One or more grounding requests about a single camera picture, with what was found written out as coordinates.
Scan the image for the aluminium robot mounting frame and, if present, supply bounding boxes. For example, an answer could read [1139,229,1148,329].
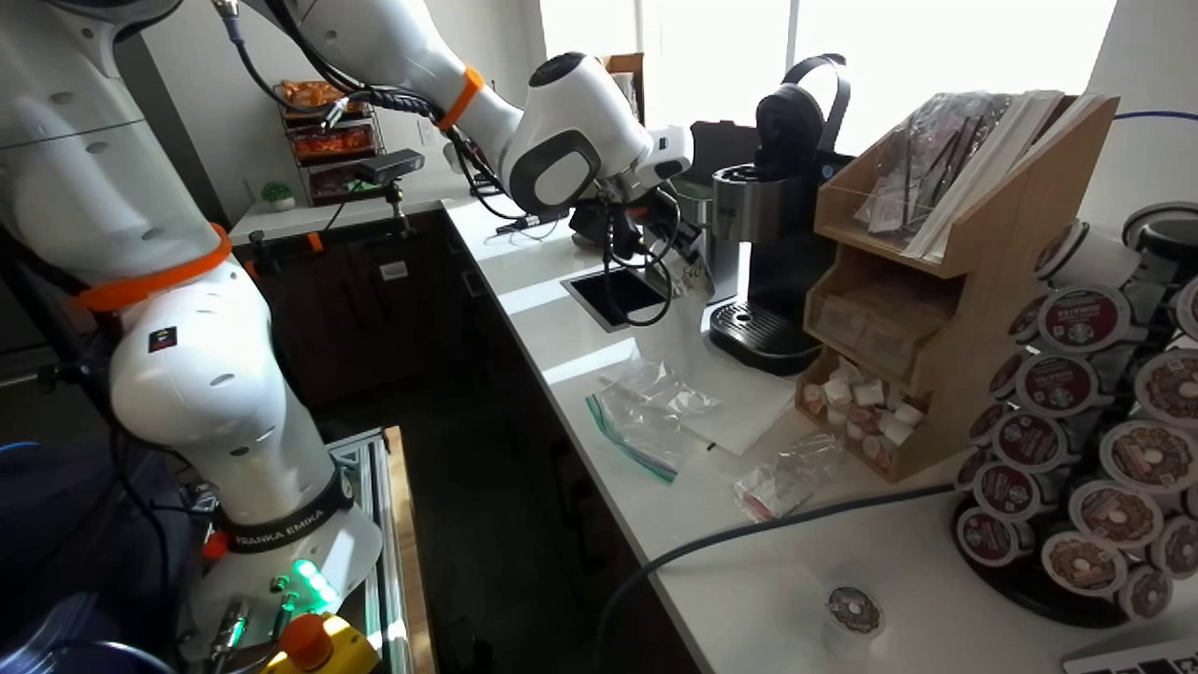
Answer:
[324,424,433,674]

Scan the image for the brown sugar packets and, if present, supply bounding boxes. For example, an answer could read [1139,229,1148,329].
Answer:
[816,294,922,374]

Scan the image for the black rectangular container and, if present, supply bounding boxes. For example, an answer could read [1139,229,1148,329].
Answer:
[690,114,764,177]

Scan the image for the black coffee pod carousel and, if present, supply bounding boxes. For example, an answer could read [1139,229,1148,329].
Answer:
[947,202,1198,631]

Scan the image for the wooden condiment organizer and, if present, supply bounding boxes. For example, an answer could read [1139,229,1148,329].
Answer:
[795,87,1124,488]

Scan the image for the small clear packet bag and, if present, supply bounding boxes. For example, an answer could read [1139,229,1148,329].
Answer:
[731,433,863,524]

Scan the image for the thin blue cable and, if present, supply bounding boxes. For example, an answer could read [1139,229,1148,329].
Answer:
[1113,106,1198,126]

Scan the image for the snack display rack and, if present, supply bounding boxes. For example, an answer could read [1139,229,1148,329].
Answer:
[274,73,424,207]

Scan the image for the clear wrapped packet stack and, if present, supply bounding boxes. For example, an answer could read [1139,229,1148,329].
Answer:
[853,87,1072,261]

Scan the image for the thick black table cable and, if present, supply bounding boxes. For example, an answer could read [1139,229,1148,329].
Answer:
[591,478,966,674]

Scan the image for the white creamer cup pile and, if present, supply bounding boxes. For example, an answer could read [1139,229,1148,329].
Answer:
[800,354,928,474]

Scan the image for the dark wood cabinet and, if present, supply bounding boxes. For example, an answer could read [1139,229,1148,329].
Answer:
[241,208,503,414]

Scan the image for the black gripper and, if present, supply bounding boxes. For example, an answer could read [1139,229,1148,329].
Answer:
[579,182,700,268]

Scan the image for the clear green-seal zip bag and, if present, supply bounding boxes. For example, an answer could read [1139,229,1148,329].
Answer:
[579,350,725,488]

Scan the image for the black pod coffee maker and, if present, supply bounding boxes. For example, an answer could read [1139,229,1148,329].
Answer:
[700,47,860,379]

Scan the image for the yellow orange emergency stop button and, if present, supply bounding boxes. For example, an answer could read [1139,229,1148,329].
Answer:
[262,609,383,674]

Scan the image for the dark blue bag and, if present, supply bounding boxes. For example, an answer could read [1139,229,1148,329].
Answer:
[0,427,201,674]

